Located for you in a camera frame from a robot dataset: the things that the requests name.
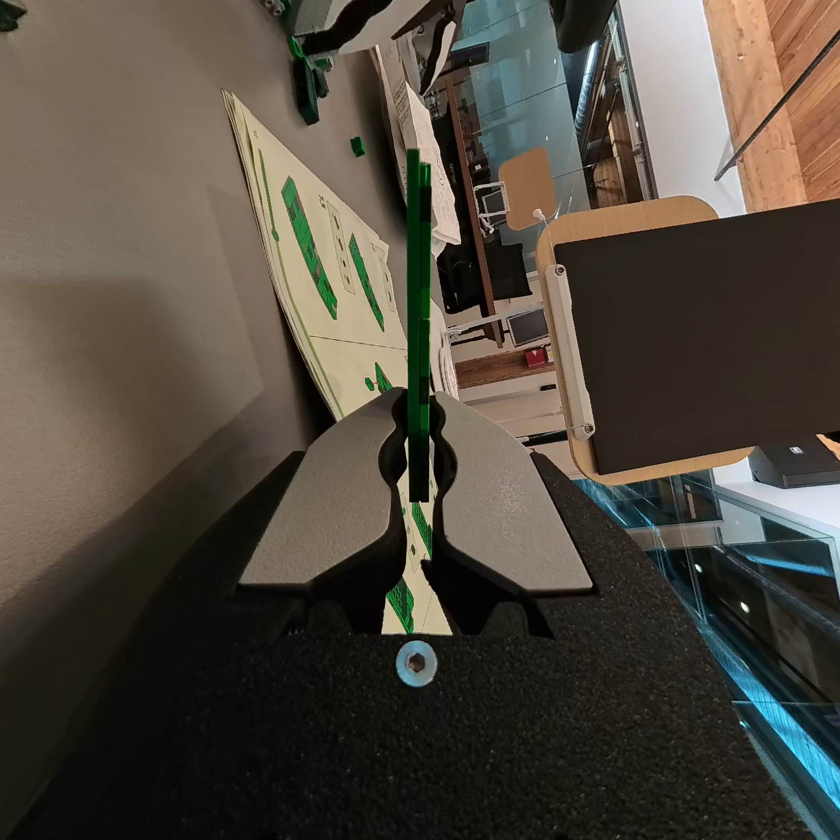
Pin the pile of small bricks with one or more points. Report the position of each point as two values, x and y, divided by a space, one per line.
308 85

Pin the single green brick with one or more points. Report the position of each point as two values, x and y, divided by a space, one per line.
358 147

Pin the black speaker box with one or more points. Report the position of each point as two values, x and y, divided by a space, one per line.
794 466

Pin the small red box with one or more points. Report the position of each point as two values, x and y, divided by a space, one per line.
535 358

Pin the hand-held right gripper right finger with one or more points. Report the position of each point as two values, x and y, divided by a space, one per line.
505 518

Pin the silver ventilation duct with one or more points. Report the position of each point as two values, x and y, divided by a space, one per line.
597 85

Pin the light wooden divider panel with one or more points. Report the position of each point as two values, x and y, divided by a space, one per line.
528 190

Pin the glass partition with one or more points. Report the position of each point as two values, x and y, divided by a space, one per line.
754 623

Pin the white divider bracket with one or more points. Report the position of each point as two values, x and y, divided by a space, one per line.
492 318

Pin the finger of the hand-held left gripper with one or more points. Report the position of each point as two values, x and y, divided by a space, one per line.
315 16
400 23

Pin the dark wooden table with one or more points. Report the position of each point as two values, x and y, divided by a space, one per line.
476 210

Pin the black desk divider panel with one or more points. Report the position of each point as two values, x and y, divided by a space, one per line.
709 341

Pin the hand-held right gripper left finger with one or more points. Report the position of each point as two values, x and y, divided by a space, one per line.
321 518

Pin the small grey monitor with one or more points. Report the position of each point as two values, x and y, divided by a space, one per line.
527 327

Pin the open instruction booklet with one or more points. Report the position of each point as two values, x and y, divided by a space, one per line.
315 275

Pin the white paper sheets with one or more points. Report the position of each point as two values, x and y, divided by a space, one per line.
420 131

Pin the green brick plate assembly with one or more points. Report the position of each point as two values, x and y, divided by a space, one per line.
420 295

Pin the black chair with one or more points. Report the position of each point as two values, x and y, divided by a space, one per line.
510 272

